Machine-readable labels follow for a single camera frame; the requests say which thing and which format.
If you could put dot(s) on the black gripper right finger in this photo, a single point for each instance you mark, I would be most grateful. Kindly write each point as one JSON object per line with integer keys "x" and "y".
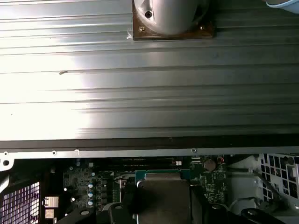
{"x": 198, "y": 210}

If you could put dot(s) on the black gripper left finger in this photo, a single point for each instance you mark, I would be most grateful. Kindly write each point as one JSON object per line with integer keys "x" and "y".
{"x": 129, "y": 205}

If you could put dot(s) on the silver topped CPU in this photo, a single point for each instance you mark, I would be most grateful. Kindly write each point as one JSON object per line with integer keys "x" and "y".
{"x": 163, "y": 198}

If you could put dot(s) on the black RAM slot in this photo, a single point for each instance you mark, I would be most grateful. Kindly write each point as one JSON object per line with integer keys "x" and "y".
{"x": 144, "y": 159}
{"x": 149, "y": 165}

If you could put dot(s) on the round coin cell battery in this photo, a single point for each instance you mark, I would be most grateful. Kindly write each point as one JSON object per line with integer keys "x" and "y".
{"x": 209, "y": 165}

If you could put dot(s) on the black open PC case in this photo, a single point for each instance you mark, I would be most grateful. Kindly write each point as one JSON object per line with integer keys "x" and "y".
{"x": 140, "y": 152}

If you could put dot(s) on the silver metal drive cage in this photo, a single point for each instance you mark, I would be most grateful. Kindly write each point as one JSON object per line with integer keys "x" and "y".
{"x": 247, "y": 182}

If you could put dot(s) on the green motherboard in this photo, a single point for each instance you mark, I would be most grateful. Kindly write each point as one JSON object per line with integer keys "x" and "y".
{"x": 77, "y": 182}

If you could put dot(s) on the square brown base plate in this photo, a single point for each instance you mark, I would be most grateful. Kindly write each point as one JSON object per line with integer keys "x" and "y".
{"x": 144, "y": 36}

